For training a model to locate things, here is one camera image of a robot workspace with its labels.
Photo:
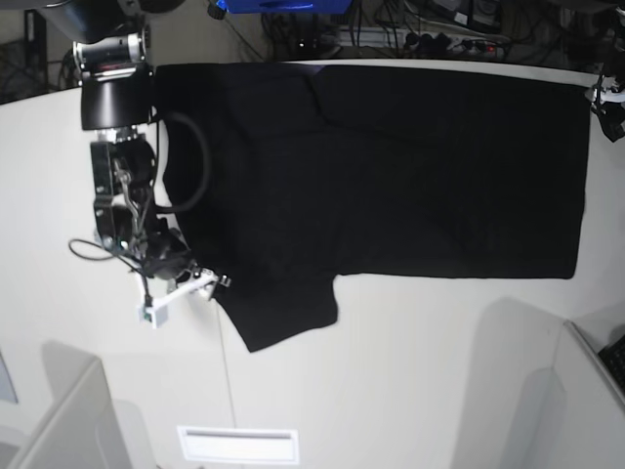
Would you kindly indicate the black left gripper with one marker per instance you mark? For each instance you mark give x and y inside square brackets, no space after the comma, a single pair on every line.
[611,117]

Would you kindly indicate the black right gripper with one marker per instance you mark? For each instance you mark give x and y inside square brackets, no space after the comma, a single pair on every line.
[163,255]

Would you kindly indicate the black T-shirt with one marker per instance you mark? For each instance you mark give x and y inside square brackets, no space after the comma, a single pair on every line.
[317,172]

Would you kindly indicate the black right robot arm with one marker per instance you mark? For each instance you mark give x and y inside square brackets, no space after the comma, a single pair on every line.
[109,48]

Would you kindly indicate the white partition panel left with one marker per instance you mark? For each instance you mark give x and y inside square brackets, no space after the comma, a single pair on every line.
[67,417]

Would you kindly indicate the white partition panel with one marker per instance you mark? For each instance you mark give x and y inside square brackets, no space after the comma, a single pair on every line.
[67,417]
[541,399]

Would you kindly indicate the white table grommet plate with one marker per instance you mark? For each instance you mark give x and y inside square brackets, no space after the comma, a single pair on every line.
[240,446]

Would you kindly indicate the white power strip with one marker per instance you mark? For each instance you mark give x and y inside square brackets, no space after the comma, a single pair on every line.
[432,42]

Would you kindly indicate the black keyboard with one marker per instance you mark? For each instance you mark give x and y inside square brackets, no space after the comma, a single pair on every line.
[613,357]

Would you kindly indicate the blue box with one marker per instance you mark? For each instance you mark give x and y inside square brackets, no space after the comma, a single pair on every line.
[285,6]

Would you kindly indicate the white partition panel right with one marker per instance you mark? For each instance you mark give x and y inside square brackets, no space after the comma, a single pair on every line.
[541,399]

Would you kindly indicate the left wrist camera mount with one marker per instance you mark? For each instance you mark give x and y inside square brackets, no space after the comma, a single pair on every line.
[607,89]

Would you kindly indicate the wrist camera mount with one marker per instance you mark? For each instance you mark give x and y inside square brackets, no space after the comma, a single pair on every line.
[607,89]
[200,281]

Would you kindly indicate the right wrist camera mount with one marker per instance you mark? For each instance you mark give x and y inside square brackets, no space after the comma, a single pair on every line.
[200,281]

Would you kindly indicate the black equipment rack post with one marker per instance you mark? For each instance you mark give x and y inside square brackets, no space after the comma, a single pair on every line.
[35,47]

